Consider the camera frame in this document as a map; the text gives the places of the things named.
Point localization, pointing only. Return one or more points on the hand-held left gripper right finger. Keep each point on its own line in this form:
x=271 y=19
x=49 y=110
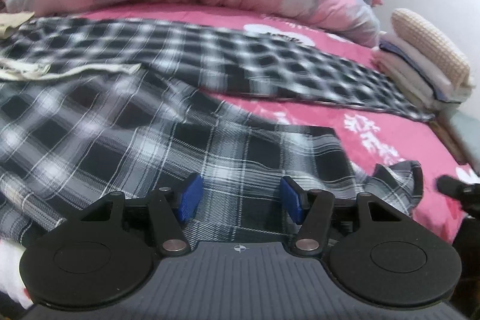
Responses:
x=292 y=198

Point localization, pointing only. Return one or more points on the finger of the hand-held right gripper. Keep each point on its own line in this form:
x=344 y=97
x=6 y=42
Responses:
x=452 y=185

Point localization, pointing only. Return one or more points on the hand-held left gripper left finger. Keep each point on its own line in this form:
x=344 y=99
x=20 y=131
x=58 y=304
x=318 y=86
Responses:
x=189 y=198

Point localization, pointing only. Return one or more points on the black white plaid shirt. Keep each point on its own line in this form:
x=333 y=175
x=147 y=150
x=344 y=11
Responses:
x=150 y=125

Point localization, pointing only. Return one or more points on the light blue folded towel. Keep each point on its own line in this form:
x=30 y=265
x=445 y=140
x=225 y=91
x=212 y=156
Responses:
x=467 y=136

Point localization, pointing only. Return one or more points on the person's leg in black trousers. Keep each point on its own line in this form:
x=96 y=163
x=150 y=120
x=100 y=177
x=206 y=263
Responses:
x=468 y=267

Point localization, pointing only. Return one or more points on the pink floral bed blanket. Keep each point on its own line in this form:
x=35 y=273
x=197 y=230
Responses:
x=393 y=140

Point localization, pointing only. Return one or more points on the stack of folded towels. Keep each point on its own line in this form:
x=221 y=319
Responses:
x=405 y=76

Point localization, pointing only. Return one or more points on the pale pink folded garment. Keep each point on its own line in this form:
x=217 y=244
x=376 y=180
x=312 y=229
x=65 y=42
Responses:
x=405 y=50

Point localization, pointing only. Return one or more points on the purple blue folded garment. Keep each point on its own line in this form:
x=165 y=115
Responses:
x=390 y=48

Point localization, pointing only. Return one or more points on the beige crumpled garment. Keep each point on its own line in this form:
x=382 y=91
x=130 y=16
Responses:
x=13 y=24

